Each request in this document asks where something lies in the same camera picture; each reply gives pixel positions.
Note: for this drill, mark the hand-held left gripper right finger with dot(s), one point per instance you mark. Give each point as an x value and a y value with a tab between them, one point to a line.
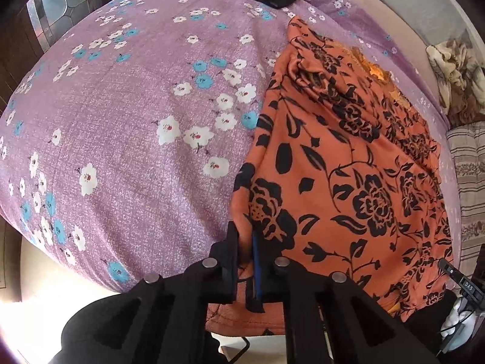
258	269

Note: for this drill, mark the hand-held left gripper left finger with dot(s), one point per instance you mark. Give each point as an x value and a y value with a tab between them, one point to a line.
226	269

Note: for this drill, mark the orange black floral garment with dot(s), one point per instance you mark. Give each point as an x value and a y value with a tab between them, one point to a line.
341	182

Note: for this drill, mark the striped floral pillow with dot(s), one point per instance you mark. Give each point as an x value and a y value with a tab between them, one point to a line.
470	182

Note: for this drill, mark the purple floral bedsheet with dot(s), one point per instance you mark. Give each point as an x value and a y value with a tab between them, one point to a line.
132	121

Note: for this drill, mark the beige floral blanket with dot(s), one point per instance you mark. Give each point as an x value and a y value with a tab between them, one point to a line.
456	76

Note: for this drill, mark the beige mattress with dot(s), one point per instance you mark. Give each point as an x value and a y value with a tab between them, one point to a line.
382	19

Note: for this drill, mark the grey blue pillow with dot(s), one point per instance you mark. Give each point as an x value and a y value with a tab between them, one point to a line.
416	3

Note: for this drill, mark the brown door with leaded glass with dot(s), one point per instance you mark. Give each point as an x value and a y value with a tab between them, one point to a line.
15	60

